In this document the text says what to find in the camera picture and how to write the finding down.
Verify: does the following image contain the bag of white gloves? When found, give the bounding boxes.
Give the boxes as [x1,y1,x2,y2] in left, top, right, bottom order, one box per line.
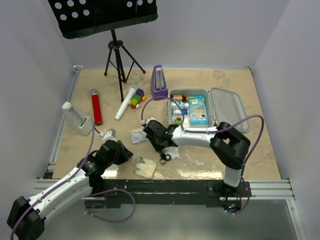
[131,154,158,179]

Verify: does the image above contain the clear bag with wipes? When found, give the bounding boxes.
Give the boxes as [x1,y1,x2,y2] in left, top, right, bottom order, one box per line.
[129,127,148,145]

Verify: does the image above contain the clear bag silver sachet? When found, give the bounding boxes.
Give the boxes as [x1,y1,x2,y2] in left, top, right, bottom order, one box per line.
[163,147,180,159]

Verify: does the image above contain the black handled scissors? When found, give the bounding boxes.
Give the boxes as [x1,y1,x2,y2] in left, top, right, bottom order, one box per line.
[158,150,172,165]

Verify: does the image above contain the small green packet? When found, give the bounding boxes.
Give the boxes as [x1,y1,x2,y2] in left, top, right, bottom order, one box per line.
[175,119,182,125]

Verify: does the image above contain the small white blue bottle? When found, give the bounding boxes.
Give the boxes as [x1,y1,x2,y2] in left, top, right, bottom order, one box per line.
[172,109,190,116]

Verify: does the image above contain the white green tube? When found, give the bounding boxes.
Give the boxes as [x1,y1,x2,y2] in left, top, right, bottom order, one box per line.
[170,101,189,110]

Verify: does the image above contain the grey medicine case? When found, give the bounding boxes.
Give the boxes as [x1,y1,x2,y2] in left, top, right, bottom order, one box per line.
[168,87,246,130]

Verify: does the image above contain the brown bottle orange cap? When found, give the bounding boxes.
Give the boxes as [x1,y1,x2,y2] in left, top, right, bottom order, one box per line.
[170,94,190,102]

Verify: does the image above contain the blue plaster packet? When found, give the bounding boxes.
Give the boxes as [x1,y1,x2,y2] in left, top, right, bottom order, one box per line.
[189,96,209,125]

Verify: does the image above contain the white gauze packet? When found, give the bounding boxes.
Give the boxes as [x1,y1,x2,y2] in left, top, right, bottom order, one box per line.
[183,117,191,128]

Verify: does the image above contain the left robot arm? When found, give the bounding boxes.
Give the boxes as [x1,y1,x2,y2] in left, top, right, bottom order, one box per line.
[7,140,133,240]

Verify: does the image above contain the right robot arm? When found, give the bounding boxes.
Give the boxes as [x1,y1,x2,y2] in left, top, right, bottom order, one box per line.
[143,119,251,197]

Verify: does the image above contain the white sachet in bag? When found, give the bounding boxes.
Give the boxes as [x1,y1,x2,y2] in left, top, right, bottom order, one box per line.
[130,132,148,145]

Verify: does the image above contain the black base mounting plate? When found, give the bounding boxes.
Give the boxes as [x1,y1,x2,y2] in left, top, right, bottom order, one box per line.
[87,179,252,209]

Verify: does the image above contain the colourful toy block train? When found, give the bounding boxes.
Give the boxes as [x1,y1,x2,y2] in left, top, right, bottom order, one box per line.
[129,88,147,109]

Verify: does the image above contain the purple metronome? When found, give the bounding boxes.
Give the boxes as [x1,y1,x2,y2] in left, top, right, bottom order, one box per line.
[150,64,169,101]

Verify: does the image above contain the white toy microphone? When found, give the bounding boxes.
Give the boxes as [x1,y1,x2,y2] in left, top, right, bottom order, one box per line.
[114,85,138,120]

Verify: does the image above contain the red toy microphone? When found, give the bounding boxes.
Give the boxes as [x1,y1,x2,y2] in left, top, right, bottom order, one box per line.
[90,89,103,126]

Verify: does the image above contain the black music stand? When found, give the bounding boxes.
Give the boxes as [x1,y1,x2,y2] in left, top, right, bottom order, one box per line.
[48,0,158,101]

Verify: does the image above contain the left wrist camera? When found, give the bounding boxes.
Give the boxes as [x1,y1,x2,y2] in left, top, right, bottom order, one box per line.
[98,128,117,143]

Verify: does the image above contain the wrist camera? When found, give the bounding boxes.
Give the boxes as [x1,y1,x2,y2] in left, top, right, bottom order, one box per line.
[140,117,155,126]
[98,128,117,143]

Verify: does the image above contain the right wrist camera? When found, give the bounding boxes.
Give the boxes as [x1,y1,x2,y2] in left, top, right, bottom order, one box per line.
[140,117,155,126]

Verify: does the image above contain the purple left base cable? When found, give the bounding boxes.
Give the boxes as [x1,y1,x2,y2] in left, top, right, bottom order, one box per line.
[84,186,137,222]

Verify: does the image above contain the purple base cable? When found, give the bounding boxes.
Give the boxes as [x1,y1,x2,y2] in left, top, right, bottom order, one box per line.
[224,179,253,216]
[84,186,137,222]

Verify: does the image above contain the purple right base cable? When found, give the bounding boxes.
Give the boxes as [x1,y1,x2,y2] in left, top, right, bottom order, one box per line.
[224,179,253,216]

